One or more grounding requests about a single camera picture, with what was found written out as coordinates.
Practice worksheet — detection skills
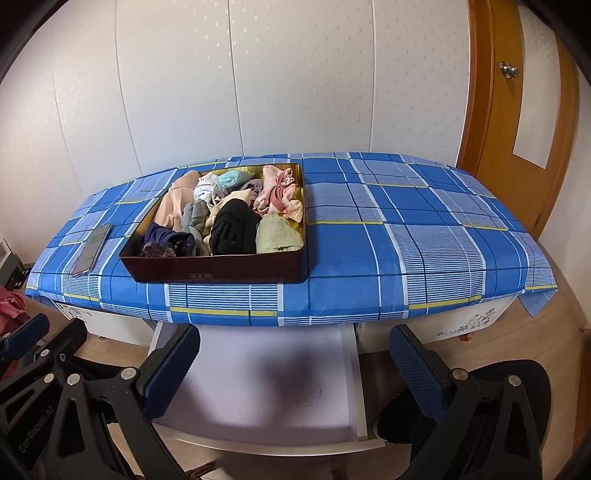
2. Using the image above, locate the dark red gold-lined box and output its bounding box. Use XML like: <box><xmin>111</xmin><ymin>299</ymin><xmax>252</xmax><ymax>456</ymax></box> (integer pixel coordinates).
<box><xmin>119</xmin><ymin>162</ymin><xmax>308</xmax><ymax>284</ymax></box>

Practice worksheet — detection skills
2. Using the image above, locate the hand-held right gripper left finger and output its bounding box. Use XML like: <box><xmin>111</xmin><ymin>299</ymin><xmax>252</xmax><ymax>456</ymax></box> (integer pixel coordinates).
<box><xmin>46</xmin><ymin>324</ymin><xmax>200</xmax><ymax>480</ymax></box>

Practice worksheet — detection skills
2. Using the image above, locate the teal cloth bundle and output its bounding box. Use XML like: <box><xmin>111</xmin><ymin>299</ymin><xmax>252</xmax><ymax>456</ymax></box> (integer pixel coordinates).
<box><xmin>217</xmin><ymin>170</ymin><xmax>251</xmax><ymax>189</ymax></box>

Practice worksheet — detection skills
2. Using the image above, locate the pale green cloth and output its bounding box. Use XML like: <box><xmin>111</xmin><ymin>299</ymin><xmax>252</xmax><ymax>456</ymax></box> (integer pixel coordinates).
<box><xmin>255</xmin><ymin>215</ymin><xmax>304</xmax><ymax>254</ymax></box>

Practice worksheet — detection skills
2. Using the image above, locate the navy lace underwear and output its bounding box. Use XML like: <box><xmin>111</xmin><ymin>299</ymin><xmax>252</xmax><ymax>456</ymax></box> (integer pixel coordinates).
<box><xmin>137</xmin><ymin>223</ymin><xmax>197</xmax><ymax>258</ymax></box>

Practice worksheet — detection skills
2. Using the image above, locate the grey-green cloth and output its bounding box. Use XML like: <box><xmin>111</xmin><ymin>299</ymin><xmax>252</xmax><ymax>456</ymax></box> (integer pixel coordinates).
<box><xmin>179</xmin><ymin>200</ymin><xmax>211</xmax><ymax>256</ymax></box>

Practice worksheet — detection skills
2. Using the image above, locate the blue plaid cloth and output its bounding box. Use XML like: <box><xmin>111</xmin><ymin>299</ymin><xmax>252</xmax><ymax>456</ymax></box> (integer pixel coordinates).
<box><xmin>25</xmin><ymin>151</ymin><xmax>559</xmax><ymax>328</ymax></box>

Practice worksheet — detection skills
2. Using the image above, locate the white patterned cloth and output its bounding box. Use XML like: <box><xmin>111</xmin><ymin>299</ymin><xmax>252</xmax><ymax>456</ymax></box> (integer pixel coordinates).
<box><xmin>193</xmin><ymin>173</ymin><xmax>228</xmax><ymax>205</ymax></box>

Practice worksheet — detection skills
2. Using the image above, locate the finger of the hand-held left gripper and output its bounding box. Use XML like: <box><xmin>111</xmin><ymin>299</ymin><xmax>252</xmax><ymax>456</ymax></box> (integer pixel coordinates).
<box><xmin>0</xmin><ymin>314</ymin><xmax>51</xmax><ymax>357</ymax></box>
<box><xmin>0</xmin><ymin>318</ymin><xmax>88</xmax><ymax>393</ymax></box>

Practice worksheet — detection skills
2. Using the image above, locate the red cloth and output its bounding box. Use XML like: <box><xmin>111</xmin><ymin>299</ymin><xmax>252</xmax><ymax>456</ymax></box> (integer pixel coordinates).
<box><xmin>0</xmin><ymin>286</ymin><xmax>27</xmax><ymax>340</ymax></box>

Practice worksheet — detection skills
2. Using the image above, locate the black sock bundle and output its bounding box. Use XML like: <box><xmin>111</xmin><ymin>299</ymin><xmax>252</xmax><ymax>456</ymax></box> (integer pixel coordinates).
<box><xmin>209</xmin><ymin>200</ymin><xmax>262</xmax><ymax>256</ymax></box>

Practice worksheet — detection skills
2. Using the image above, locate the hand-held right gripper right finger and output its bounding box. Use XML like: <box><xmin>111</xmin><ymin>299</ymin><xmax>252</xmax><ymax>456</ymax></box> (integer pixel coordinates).
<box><xmin>389</xmin><ymin>324</ymin><xmax>555</xmax><ymax>480</ymax></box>

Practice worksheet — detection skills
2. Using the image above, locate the dusty rose cloth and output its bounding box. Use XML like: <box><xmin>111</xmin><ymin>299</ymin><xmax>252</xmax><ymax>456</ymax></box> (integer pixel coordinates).
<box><xmin>267</xmin><ymin>185</ymin><xmax>297</xmax><ymax>214</ymax></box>

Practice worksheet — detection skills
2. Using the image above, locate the white cabinet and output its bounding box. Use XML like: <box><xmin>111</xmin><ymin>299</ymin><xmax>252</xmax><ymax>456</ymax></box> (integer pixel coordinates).
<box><xmin>46</xmin><ymin>295</ymin><xmax>513</xmax><ymax>356</ymax></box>

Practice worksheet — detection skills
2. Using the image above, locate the wooden door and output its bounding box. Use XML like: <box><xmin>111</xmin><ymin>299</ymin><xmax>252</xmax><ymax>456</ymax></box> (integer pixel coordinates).
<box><xmin>455</xmin><ymin>0</ymin><xmax>580</xmax><ymax>238</ymax></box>

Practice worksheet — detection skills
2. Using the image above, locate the white grey box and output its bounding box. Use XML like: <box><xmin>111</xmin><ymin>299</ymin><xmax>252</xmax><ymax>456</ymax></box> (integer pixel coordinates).
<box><xmin>0</xmin><ymin>237</ymin><xmax>33</xmax><ymax>289</ymax></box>

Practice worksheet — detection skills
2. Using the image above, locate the cream cloth bundle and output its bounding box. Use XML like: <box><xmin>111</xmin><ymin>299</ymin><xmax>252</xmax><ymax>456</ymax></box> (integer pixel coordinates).
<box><xmin>205</xmin><ymin>191</ymin><xmax>251</xmax><ymax>228</ymax></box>

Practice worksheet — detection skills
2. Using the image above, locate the grey smartphone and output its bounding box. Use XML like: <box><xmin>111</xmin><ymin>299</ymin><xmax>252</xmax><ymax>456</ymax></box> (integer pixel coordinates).
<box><xmin>70</xmin><ymin>224</ymin><xmax>114</xmax><ymax>277</ymax></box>

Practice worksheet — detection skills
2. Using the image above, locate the light pink cloth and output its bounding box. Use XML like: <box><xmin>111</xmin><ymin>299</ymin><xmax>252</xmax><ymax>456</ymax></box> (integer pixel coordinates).
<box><xmin>252</xmin><ymin>165</ymin><xmax>305</xmax><ymax>224</ymax></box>

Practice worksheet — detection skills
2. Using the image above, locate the peach cloth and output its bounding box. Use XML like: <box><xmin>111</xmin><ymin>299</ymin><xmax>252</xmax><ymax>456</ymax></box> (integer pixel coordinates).
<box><xmin>154</xmin><ymin>171</ymin><xmax>200</xmax><ymax>232</ymax></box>

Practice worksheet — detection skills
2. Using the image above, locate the person's right leg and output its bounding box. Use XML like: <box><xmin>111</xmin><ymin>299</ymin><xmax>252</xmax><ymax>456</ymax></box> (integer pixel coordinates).
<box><xmin>372</xmin><ymin>359</ymin><xmax>552</xmax><ymax>467</ymax></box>

